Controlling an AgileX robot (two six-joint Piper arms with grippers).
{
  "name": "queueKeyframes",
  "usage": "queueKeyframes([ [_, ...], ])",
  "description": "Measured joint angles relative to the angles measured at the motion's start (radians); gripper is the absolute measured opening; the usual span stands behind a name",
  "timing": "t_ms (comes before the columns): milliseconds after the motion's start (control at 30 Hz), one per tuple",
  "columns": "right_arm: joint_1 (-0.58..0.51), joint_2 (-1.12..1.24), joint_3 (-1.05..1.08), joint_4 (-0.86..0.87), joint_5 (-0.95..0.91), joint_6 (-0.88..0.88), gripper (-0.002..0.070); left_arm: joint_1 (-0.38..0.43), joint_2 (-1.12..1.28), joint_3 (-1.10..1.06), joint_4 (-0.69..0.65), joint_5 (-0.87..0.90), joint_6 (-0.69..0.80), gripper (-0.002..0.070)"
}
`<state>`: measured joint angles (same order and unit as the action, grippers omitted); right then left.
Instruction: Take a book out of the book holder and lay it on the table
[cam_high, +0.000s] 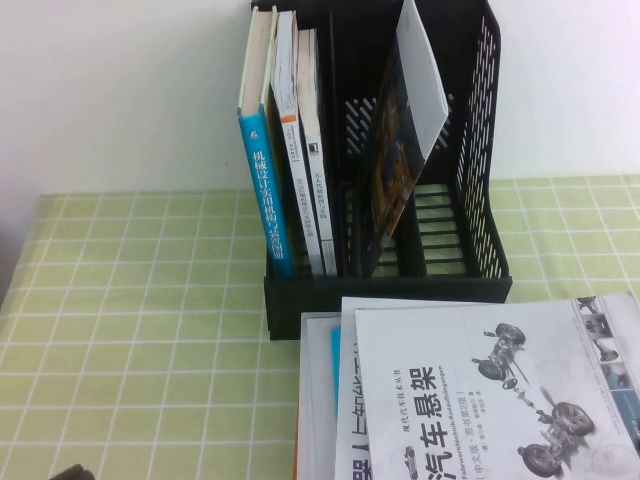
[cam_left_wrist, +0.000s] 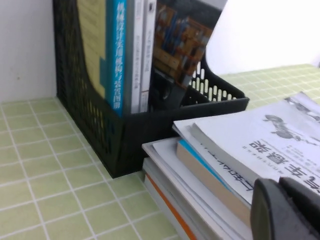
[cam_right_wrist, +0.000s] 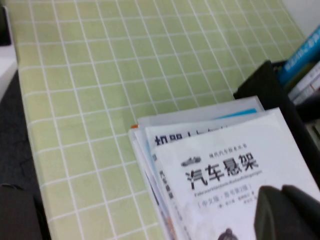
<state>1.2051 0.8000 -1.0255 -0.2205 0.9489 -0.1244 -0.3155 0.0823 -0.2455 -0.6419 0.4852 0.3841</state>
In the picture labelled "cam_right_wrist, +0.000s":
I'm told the thin white paperback book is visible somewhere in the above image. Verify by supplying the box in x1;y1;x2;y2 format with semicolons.
292;84;320;105

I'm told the black bulky object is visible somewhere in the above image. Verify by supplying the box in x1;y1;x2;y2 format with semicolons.
0;183;45;240

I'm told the white shelf board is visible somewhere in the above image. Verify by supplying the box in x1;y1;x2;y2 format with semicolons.
0;44;19;101

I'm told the black flat panel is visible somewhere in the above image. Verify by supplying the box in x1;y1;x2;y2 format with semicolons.
0;4;12;47

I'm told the blue spine hardcover book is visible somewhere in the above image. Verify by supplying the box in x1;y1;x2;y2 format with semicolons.
276;24;320;86

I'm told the cyan cover book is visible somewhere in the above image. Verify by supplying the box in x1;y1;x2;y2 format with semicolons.
212;107;258;120

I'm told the white car suspension book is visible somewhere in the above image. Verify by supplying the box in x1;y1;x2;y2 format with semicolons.
152;107;320;240

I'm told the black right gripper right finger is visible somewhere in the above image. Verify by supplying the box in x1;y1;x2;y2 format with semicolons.
281;184;320;218

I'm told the black plastic book holder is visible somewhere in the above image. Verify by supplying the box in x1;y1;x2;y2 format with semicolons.
232;59;320;186

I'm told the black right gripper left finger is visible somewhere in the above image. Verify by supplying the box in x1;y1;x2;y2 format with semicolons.
253;185;320;240

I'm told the white book with orange mark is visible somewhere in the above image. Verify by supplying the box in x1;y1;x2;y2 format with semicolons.
287;66;320;99

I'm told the green checkered tablecloth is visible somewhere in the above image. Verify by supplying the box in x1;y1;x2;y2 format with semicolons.
4;0;307;240

